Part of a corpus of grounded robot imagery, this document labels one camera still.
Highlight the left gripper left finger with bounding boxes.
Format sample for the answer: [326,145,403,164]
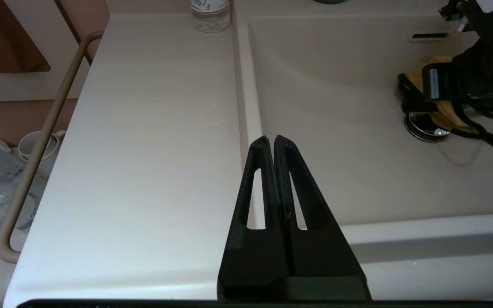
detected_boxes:
[217,136,291,301]

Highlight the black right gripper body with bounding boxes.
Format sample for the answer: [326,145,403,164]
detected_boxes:
[422,30,493,103]

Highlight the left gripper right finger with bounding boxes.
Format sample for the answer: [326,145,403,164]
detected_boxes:
[274,135,372,301]

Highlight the yellow cloth with black trim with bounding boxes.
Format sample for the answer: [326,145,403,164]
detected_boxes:
[398,56,493,155]

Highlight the white ceramic sink basin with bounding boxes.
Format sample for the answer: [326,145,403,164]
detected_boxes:
[3,0,493,306]

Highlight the chrome drain stopper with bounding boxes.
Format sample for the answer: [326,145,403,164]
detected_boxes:
[405,110,451,142]

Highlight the white stacked cups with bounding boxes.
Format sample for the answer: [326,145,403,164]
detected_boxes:
[17,130,66,179]

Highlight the clear empty plastic bottle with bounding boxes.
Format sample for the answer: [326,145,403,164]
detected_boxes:
[190,0,231,33]

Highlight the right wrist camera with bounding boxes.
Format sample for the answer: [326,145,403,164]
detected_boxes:
[439,0,493,41]

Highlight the beige towel rail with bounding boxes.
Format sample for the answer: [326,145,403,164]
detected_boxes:
[0,31,104,264]

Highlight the brown wall holder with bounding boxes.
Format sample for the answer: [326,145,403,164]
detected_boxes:
[0,0,51,74]

